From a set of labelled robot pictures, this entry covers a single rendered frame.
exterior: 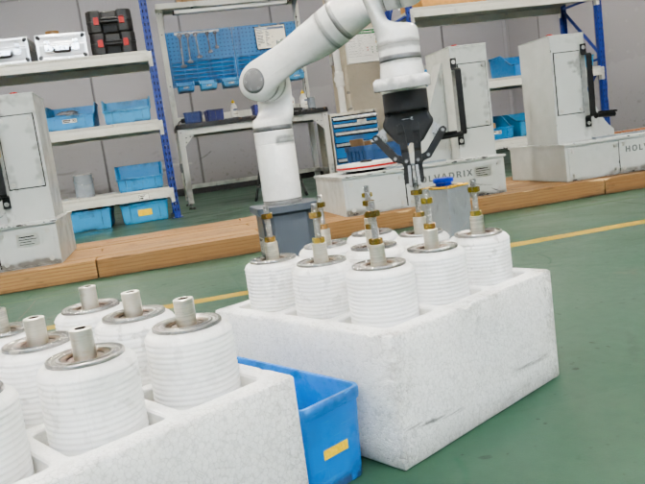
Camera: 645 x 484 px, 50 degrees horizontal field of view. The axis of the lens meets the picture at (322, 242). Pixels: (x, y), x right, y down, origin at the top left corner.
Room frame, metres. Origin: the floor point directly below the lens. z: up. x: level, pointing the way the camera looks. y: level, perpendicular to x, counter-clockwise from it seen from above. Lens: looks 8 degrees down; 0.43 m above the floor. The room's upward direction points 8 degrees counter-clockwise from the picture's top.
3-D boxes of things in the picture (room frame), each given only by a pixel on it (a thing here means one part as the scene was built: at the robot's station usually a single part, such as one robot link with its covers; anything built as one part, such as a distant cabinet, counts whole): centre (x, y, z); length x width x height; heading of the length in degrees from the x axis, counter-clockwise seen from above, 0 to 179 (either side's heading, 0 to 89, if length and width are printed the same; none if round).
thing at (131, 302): (0.83, 0.24, 0.26); 0.02 x 0.02 x 0.03
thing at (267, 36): (7.16, 0.24, 1.54); 0.32 x 0.02 x 0.25; 103
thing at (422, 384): (1.12, -0.08, 0.09); 0.39 x 0.39 x 0.18; 42
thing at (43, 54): (5.68, 1.82, 1.42); 0.43 x 0.37 x 0.19; 15
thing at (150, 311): (0.83, 0.24, 0.25); 0.08 x 0.08 x 0.01
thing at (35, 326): (0.75, 0.33, 0.26); 0.02 x 0.02 x 0.03
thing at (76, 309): (0.92, 0.32, 0.25); 0.08 x 0.08 x 0.01
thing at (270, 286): (1.13, 0.08, 0.16); 0.10 x 0.10 x 0.18
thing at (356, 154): (5.89, -0.55, 0.19); 0.50 x 0.41 x 0.37; 17
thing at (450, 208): (1.37, -0.25, 0.16); 0.07 x 0.07 x 0.31; 42
